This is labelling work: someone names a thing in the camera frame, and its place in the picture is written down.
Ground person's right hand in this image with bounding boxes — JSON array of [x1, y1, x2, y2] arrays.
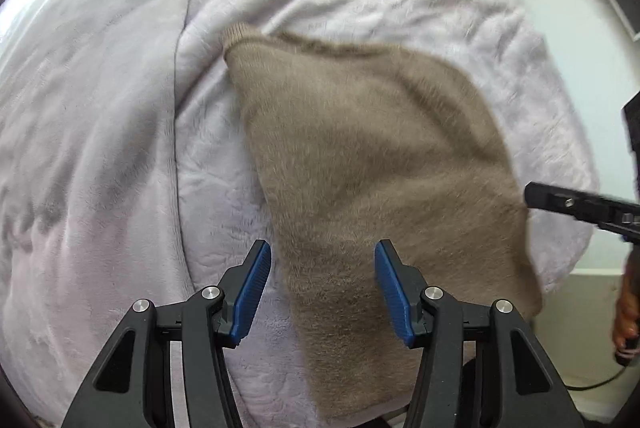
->
[[611, 253, 640, 351]]

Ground black cable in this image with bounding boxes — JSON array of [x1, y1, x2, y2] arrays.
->
[[564, 360, 628, 392]]

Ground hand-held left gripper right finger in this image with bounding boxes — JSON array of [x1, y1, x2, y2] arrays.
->
[[374, 238, 586, 428]]

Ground pale lavender plush blanket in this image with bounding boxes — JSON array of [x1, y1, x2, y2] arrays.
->
[[0, 0, 601, 428]]

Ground beige fuzzy sweater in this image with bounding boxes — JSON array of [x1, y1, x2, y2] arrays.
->
[[220, 22, 547, 424]]

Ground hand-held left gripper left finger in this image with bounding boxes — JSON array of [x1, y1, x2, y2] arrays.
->
[[60, 239, 272, 428]]

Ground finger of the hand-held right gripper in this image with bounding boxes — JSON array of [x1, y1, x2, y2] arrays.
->
[[524, 181, 640, 245]]

